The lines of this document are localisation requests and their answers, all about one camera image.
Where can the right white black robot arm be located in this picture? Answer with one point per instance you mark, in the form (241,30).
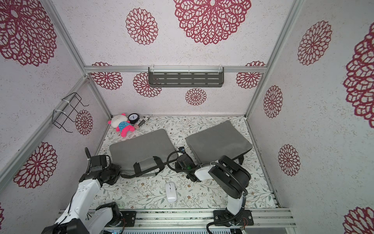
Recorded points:
(229,175)

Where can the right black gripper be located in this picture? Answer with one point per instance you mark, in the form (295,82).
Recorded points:
(181,161)

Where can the pink white plush toy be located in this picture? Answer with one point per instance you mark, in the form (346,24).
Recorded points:
(122,124)

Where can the small striped tool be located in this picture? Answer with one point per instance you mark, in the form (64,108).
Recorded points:
(141,122)

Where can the black round gauge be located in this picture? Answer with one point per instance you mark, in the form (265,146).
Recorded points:
(133,118)

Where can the aluminium front rail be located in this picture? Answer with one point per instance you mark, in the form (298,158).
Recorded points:
(199,218)

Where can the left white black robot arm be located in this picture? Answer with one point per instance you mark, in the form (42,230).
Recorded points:
(75,219)

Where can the white computer mouse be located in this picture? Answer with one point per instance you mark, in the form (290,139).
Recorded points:
(171,193)

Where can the grey metal wall shelf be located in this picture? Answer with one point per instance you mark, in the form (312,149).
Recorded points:
(186,78)

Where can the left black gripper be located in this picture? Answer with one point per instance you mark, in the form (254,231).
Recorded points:
(117,168)

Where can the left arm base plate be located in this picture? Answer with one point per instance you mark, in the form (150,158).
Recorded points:
(127,219)

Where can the grey laptop bag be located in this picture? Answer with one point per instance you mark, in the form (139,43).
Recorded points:
(143,155)
(217,141)

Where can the black wire wall rack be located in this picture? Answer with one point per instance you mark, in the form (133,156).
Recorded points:
(61,116)

